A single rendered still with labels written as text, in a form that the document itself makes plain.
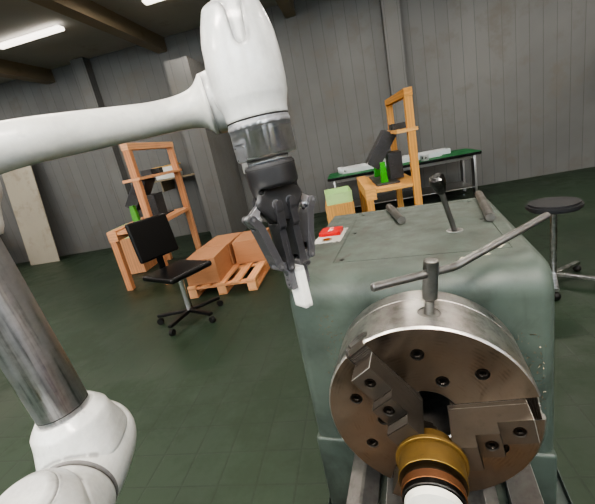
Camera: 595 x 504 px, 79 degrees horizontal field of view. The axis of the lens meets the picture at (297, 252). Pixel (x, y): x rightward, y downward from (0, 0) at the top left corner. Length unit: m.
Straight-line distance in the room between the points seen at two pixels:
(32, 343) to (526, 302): 0.89
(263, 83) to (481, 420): 0.54
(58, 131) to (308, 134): 7.25
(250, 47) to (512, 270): 0.54
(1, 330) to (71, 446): 0.26
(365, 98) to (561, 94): 3.50
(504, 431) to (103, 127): 0.71
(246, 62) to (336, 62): 7.32
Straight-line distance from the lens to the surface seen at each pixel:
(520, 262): 0.73
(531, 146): 8.45
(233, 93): 0.51
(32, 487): 0.83
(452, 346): 0.57
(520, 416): 0.61
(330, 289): 0.73
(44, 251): 10.39
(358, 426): 0.68
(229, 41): 0.52
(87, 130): 0.63
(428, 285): 0.56
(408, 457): 0.55
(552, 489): 0.99
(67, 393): 0.90
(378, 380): 0.56
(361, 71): 7.79
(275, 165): 0.52
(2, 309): 0.84
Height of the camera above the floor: 1.52
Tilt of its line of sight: 16 degrees down
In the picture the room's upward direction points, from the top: 12 degrees counter-clockwise
